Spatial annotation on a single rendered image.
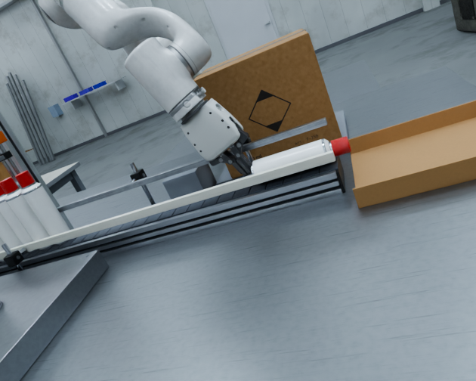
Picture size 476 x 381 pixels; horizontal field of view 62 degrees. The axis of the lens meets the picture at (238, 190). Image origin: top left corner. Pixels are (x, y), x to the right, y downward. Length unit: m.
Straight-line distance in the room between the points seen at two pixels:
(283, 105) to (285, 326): 0.59
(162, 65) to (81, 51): 10.72
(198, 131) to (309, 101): 0.30
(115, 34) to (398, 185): 0.61
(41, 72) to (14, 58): 0.80
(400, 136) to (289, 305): 0.53
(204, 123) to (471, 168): 0.48
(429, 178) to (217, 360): 0.44
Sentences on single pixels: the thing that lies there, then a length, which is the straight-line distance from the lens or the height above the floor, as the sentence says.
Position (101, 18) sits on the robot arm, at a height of 1.31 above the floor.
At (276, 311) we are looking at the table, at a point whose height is 0.83.
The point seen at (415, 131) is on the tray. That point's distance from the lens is 0.97.
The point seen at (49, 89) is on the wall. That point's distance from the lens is 12.32.
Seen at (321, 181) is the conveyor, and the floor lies 0.87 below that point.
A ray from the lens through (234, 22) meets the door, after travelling 9.93.
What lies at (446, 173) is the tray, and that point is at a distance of 0.74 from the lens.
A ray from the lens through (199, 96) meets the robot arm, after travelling 0.82.
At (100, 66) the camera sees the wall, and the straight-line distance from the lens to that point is 11.34.
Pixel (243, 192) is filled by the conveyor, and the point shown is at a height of 0.88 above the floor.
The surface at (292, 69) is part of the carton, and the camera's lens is 0.98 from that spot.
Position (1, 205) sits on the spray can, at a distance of 1.19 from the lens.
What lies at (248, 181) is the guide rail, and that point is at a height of 0.91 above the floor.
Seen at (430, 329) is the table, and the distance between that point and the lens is 0.50.
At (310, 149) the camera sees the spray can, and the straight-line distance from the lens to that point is 0.81.
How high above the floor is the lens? 1.19
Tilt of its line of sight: 20 degrees down
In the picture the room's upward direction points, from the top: 24 degrees counter-clockwise
